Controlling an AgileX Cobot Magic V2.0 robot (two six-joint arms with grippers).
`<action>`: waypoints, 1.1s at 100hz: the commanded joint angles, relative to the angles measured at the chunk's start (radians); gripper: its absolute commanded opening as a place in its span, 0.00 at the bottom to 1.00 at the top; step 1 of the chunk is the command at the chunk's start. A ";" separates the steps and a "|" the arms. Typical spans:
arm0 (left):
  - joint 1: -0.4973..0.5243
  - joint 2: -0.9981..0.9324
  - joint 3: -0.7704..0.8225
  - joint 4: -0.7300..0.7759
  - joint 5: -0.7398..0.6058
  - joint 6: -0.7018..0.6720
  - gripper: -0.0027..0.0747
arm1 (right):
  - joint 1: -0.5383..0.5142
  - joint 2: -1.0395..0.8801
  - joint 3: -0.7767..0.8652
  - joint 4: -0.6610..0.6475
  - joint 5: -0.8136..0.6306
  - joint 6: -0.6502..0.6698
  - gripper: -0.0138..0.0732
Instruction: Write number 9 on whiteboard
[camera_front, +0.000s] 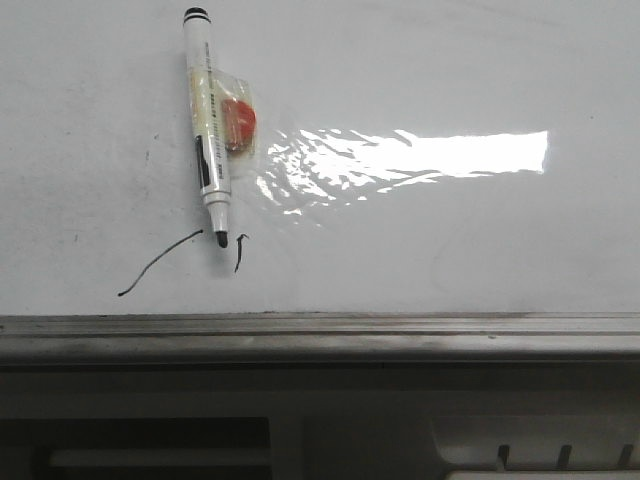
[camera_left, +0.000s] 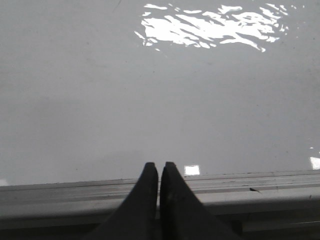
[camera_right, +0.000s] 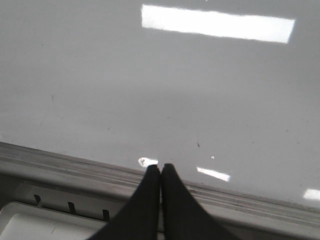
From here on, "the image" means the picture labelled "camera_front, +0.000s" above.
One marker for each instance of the red magnet taped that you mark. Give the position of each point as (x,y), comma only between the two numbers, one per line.
(238,113)

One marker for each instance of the grey plastic crate below board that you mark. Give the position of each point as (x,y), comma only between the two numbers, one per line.
(564,421)

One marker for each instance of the white black whiteboard marker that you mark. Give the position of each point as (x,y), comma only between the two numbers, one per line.
(207,121)

